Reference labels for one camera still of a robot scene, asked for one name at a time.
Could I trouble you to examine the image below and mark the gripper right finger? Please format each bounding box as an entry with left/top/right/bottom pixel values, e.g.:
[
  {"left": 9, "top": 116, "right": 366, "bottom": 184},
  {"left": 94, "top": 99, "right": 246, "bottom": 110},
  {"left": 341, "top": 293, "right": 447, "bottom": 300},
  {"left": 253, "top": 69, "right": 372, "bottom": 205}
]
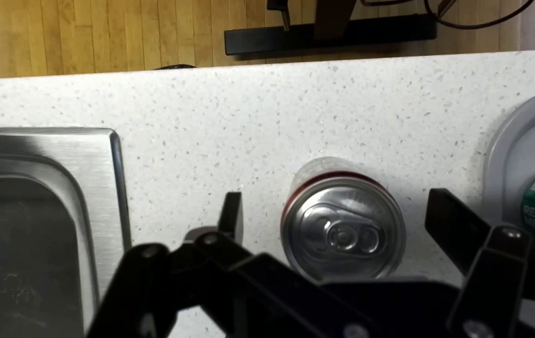
[{"left": 425, "top": 188, "right": 535, "bottom": 338}]

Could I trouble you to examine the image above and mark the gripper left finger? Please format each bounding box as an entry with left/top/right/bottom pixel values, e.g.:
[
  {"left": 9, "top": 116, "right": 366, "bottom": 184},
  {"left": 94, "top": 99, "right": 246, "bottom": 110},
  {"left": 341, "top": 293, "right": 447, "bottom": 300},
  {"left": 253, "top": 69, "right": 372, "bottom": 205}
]
[{"left": 86, "top": 191, "right": 376, "bottom": 338}]

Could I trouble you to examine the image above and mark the silver metal can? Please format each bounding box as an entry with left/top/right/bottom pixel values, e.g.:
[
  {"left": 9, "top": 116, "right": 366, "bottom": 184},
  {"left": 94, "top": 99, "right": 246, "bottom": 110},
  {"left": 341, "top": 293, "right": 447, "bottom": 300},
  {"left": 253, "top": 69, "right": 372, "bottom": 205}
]
[{"left": 280, "top": 157, "right": 407, "bottom": 282}]

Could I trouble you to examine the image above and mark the stainless steel sink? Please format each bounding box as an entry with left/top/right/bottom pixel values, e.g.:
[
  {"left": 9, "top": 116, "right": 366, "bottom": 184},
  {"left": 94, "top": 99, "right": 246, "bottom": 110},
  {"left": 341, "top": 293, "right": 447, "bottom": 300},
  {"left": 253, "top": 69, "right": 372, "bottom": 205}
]
[{"left": 0, "top": 127, "right": 132, "bottom": 338}]

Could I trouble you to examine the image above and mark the black stand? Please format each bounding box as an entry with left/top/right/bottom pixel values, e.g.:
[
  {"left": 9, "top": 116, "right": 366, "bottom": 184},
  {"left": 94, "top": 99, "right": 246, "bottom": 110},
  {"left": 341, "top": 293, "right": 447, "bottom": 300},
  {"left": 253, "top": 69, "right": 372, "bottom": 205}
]
[{"left": 224, "top": 0, "right": 438, "bottom": 57}]

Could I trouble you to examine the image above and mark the black cable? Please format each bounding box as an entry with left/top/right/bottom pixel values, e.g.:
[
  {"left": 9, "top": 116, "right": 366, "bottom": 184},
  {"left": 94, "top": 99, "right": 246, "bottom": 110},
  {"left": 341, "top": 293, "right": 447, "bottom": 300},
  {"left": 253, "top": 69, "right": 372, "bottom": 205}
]
[{"left": 360, "top": 0, "right": 535, "bottom": 31}]

